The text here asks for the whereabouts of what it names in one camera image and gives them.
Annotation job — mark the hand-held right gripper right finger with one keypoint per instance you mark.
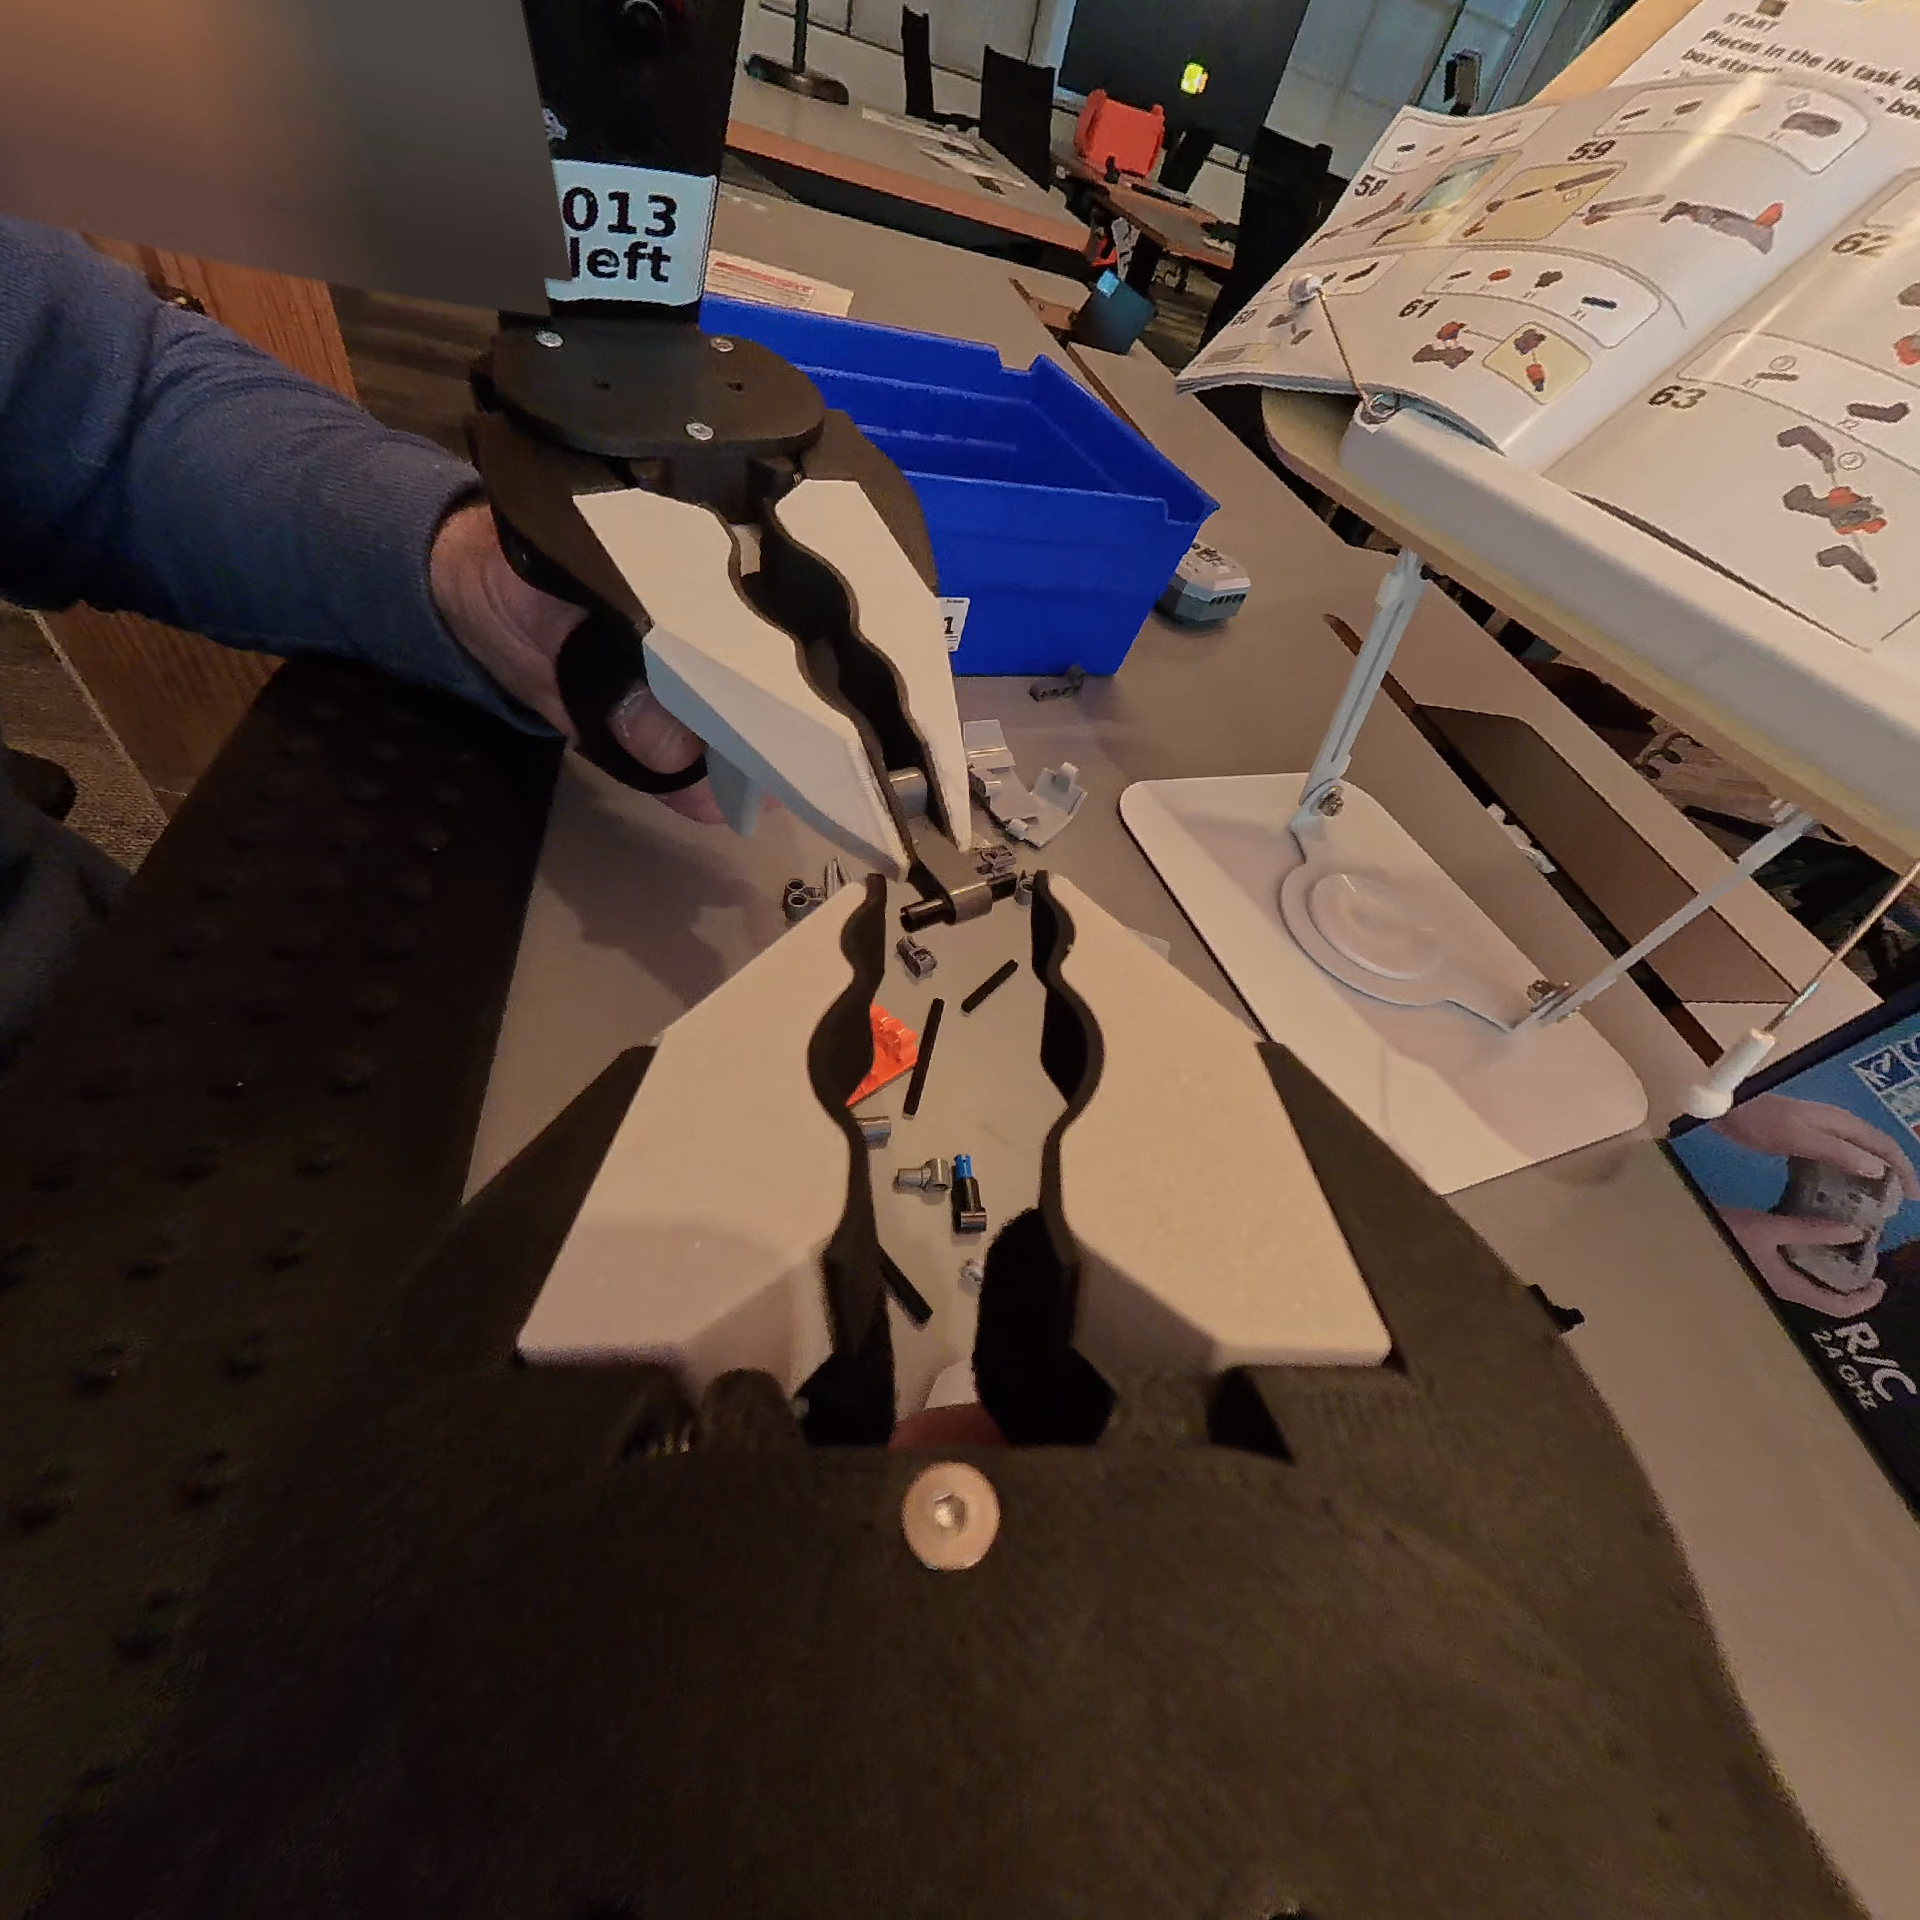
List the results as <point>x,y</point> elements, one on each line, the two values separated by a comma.
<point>1213,1201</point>

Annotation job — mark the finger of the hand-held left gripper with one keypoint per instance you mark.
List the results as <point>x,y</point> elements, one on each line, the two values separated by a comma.
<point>721,662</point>
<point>900,629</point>

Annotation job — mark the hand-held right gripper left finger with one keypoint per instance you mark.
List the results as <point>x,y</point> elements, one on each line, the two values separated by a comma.
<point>691,1201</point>

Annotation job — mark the black connector with blue pin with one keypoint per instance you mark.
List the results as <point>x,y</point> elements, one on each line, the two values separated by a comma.
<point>970,1194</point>

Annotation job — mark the grey connector with blue pin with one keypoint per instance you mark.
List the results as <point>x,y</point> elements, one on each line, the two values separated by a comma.
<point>987,897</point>

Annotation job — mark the person's left forearm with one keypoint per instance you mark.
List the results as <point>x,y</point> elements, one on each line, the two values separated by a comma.
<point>224,450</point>

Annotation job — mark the person's left hand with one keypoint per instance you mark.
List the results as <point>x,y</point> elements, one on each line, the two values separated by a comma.
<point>511,629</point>

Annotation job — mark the white paper sheet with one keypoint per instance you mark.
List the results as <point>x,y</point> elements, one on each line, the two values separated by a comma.
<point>756,282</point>

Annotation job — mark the grey block piece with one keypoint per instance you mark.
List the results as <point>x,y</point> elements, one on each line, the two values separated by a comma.
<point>991,757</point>

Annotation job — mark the blue plastic bin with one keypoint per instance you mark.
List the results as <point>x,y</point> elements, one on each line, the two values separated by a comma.
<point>1049,524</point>

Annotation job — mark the black axle pin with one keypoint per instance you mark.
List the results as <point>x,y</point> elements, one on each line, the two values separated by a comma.
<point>905,1290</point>

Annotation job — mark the orange wedge piece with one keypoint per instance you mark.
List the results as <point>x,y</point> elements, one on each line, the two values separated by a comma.
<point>885,1058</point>

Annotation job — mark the scattered small black grey pieces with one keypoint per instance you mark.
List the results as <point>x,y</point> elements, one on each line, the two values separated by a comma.
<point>922,1058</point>

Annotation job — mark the grey electronic module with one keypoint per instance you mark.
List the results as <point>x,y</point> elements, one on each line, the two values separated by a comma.
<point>1202,588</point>

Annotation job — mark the white book stand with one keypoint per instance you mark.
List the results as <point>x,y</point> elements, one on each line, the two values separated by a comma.
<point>1499,1080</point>

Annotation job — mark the wooden background desk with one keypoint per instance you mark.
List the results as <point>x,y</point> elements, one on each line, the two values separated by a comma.
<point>900,181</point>

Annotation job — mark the black floor stand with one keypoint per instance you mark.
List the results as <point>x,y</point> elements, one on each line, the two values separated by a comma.
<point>796,76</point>

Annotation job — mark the small dark teal box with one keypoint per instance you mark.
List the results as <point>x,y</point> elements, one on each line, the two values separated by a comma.
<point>1117,316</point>

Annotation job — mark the black office chair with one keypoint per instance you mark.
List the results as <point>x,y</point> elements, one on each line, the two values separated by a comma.
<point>917,68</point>
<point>1019,112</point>
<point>1290,210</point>

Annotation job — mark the orange plastic case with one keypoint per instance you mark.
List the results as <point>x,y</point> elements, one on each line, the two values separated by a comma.
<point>1117,136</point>

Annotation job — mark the blue toy cardboard box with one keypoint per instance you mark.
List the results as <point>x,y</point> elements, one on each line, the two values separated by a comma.
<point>1829,1231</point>

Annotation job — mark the black computer monitor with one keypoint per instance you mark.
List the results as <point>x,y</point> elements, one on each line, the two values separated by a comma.
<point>1171,60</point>

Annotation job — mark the open instruction booklet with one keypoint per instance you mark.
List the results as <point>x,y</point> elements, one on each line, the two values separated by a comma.
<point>1650,301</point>

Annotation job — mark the white printed task sheet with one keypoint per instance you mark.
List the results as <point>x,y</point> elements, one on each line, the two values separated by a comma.
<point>1800,44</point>

